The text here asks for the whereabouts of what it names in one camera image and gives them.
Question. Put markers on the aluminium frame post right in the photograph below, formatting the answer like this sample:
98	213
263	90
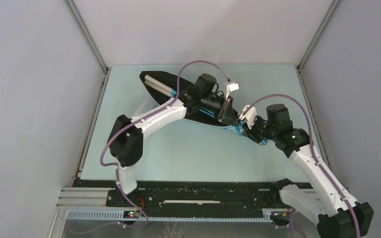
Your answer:
319	32

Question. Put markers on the blue racket bag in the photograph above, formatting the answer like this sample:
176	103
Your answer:
202	98

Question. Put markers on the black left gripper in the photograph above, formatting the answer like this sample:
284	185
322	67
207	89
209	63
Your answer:
227	116

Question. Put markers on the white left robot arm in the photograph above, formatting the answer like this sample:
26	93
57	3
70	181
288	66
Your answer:
177	99

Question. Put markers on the aluminium frame post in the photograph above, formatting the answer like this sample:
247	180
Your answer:
319	32
82	26

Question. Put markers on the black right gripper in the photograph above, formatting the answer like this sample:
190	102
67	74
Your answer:
250	133

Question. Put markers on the aluminium frame post left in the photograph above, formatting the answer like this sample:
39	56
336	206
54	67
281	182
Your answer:
82	26

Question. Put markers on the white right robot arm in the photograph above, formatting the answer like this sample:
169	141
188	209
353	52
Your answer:
337	213

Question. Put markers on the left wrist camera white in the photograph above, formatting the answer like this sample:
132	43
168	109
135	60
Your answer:
230	87

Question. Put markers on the grey cable duct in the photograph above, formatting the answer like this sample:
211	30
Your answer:
118	215

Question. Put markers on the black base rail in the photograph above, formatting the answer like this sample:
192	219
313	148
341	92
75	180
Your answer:
201	199

